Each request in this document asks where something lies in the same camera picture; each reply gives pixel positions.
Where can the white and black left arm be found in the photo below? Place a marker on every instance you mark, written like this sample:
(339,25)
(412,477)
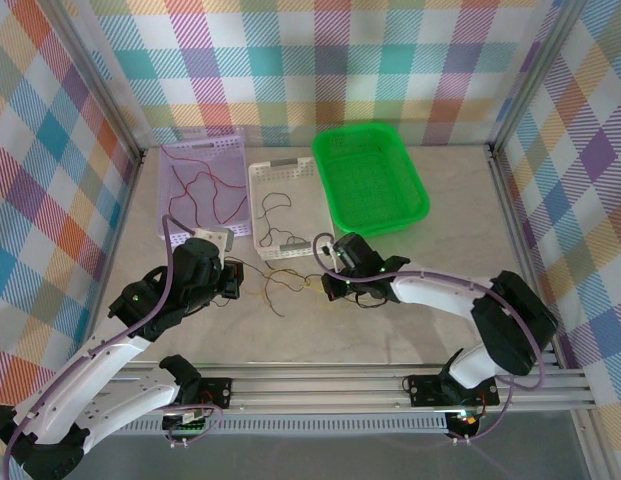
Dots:
(90,370)

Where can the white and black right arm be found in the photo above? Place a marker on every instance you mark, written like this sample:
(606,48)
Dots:
(440,295)

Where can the green plastic basket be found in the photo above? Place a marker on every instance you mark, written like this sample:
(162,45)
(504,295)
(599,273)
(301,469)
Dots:
(370,185)

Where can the white plastic basket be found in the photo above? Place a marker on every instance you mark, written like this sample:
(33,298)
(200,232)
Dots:
(310,200)

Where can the purple plastic basket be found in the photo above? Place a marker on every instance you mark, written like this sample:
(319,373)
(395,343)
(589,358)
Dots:
(230,165)

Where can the green connector board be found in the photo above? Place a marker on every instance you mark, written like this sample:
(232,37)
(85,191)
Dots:
(190,427)

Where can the aluminium frame side rail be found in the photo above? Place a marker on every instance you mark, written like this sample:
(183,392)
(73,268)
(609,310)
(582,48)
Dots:
(525,225)
(115,240)

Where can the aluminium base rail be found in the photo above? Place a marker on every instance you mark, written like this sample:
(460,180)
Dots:
(315,390)

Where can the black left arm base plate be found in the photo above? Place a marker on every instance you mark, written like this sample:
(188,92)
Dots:
(217,392)

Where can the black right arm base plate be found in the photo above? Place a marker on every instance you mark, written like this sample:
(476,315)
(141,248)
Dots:
(425,390)

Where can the aluminium frame post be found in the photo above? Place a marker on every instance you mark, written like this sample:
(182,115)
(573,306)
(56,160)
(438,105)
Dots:
(537,75)
(102,85)

